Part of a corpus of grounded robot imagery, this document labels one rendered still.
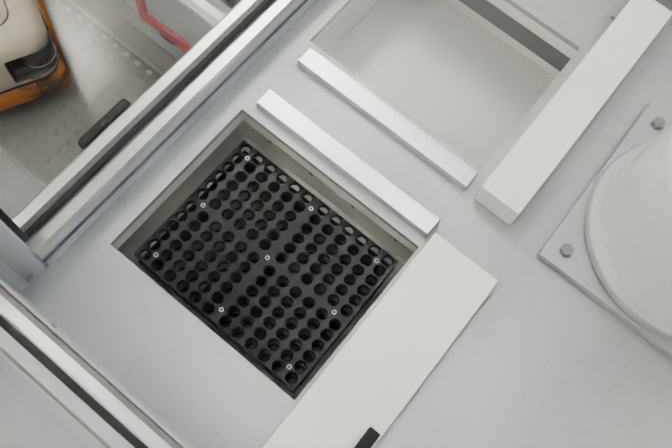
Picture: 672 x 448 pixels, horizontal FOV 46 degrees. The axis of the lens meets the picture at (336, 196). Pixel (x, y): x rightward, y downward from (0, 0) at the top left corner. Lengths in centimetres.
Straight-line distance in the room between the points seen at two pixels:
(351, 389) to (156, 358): 19
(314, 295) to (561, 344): 26
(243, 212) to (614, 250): 39
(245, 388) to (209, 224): 19
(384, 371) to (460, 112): 39
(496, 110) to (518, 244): 25
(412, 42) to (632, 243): 42
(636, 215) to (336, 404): 33
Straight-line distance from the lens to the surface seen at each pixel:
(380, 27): 106
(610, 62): 92
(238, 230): 86
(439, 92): 103
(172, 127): 82
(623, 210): 80
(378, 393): 77
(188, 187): 95
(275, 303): 83
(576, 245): 85
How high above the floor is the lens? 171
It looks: 69 degrees down
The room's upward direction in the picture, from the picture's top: 11 degrees clockwise
